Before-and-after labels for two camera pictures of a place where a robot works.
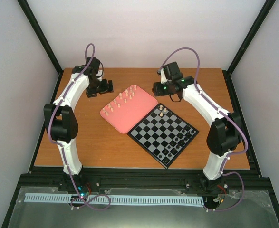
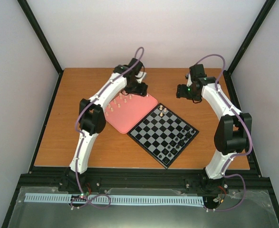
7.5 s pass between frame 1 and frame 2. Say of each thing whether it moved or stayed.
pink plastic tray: stayed
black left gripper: moved
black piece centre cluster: stayed
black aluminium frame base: stayed
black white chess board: stayed
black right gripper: moved
